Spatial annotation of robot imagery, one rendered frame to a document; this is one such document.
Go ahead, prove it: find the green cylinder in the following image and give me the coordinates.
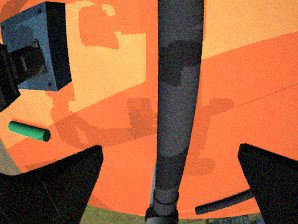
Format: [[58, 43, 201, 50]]
[[8, 121, 51, 143]]

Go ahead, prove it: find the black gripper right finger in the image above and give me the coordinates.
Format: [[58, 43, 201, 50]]
[[237, 143, 298, 224]]

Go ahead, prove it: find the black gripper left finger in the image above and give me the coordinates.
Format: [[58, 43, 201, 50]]
[[0, 145, 104, 224]]

